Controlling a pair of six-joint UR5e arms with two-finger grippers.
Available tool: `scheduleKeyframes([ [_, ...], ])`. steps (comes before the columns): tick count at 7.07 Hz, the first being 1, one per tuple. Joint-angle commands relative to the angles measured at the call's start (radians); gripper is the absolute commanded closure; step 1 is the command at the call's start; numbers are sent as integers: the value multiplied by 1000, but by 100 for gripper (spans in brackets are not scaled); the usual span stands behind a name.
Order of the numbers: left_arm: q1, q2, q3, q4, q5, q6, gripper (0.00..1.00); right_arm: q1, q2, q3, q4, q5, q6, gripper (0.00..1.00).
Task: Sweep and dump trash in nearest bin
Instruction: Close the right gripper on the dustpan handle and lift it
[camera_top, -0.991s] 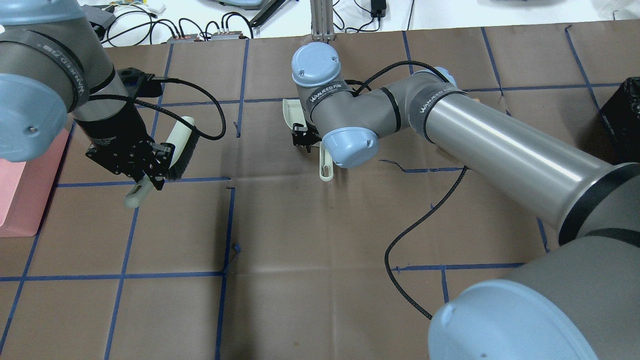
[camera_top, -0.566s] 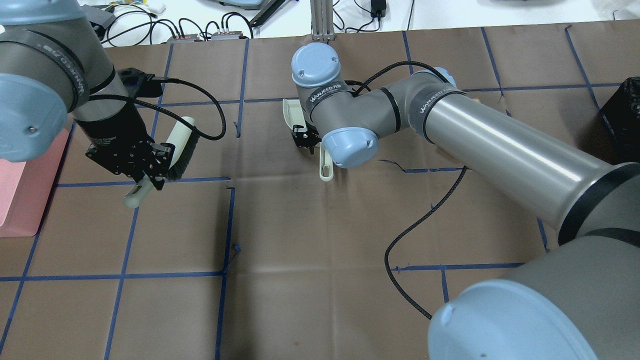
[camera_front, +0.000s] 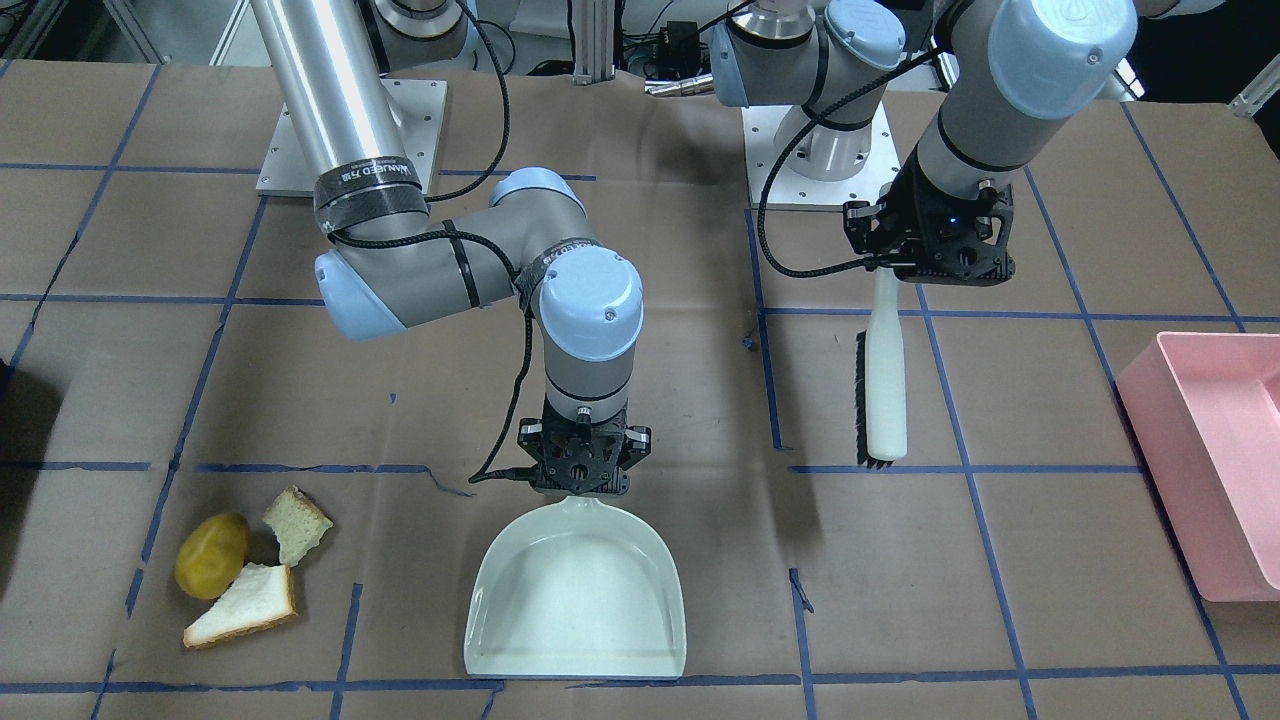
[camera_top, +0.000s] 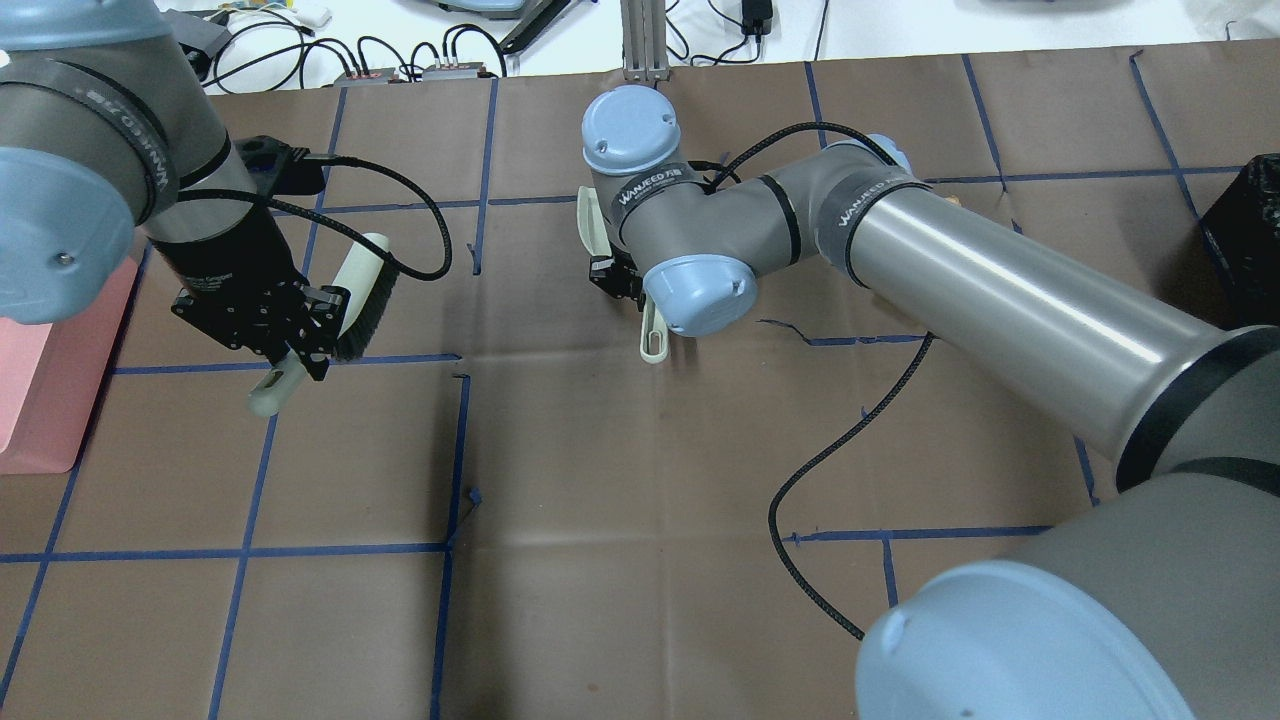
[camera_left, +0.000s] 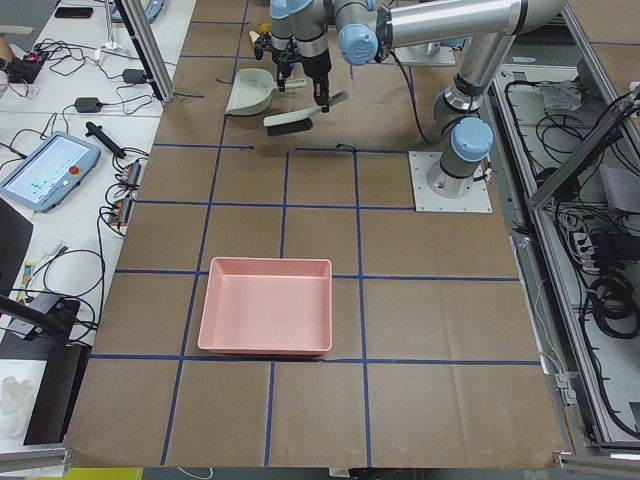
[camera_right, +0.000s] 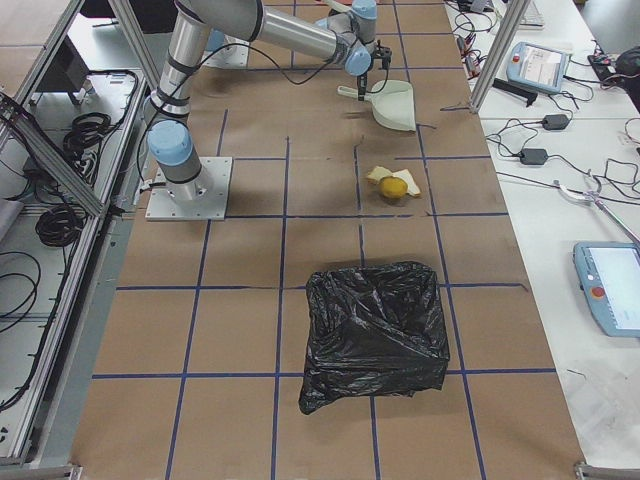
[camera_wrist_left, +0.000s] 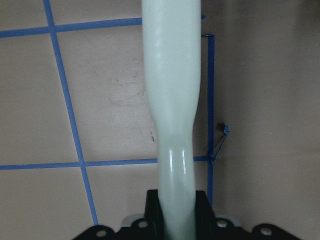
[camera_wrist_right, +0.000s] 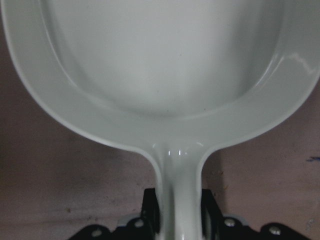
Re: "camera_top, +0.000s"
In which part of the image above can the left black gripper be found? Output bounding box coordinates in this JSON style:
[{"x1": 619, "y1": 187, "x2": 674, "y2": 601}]
[{"x1": 172, "y1": 272, "x2": 351, "y2": 364}]

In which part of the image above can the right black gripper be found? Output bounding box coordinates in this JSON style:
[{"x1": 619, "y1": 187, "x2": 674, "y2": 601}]
[{"x1": 588, "y1": 251, "x2": 646, "y2": 301}]

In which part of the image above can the pale green dustpan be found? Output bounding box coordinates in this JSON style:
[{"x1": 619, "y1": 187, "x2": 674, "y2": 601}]
[{"x1": 575, "y1": 186, "x2": 669, "y2": 365}]

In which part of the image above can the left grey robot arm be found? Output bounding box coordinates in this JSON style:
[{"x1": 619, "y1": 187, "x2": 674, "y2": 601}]
[{"x1": 1, "y1": 1, "x2": 348, "y2": 380}]

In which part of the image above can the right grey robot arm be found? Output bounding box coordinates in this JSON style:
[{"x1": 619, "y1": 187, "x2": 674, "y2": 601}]
[{"x1": 580, "y1": 85, "x2": 1279, "y2": 719}]

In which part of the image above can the pink bin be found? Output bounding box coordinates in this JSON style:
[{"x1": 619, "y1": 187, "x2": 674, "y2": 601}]
[{"x1": 1, "y1": 258, "x2": 138, "y2": 477}]

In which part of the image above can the small grey hub box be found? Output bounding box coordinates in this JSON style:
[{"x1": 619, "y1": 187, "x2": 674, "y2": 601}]
[{"x1": 417, "y1": 61, "x2": 492, "y2": 82}]

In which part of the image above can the brown paper table cover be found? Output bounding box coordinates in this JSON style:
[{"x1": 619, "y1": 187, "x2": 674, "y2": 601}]
[{"x1": 3, "y1": 40, "x2": 1277, "y2": 719}]

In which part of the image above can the black power adapter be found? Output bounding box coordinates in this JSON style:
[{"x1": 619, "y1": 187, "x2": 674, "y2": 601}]
[{"x1": 740, "y1": 0, "x2": 774, "y2": 37}]

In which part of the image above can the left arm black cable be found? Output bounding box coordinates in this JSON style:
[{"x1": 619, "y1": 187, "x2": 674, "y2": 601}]
[{"x1": 175, "y1": 152, "x2": 453, "y2": 283}]

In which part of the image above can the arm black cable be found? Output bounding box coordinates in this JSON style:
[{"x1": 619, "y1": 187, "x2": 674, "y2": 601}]
[
  {"x1": 700, "y1": 122, "x2": 936, "y2": 641},
  {"x1": 175, "y1": 152, "x2": 453, "y2": 283}
]

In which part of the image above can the aluminium extrusion post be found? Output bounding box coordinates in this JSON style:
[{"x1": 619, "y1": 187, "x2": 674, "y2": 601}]
[{"x1": 620, "y1": 0, "x2": 669, "y2": 83}]

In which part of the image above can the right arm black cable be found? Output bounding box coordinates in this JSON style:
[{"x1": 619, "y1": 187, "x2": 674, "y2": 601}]
[{"x1": 700, "y1": 122, "x2": 936, "y2": 641}]

